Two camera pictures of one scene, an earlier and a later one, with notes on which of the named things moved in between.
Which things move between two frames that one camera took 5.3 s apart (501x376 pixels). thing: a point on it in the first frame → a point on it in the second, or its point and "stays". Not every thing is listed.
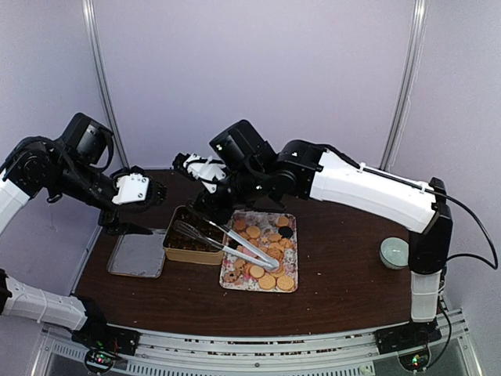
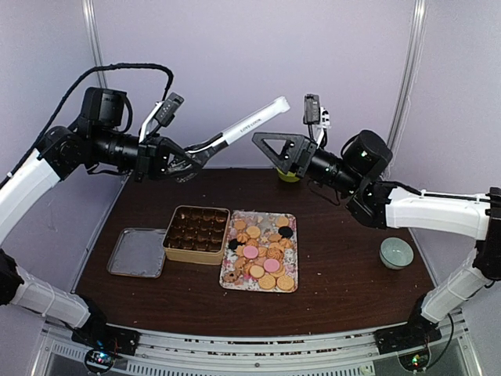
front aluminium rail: (168, 354) stays
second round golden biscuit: (285, 283) stays
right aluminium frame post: (419, 17) stays
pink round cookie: (275, 269) stays
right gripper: (204, 201) → (292, 150)
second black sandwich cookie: (286, 232) stays
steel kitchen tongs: (265, 261) → (204, 150)
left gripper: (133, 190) → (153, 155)
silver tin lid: (138, 254) stays
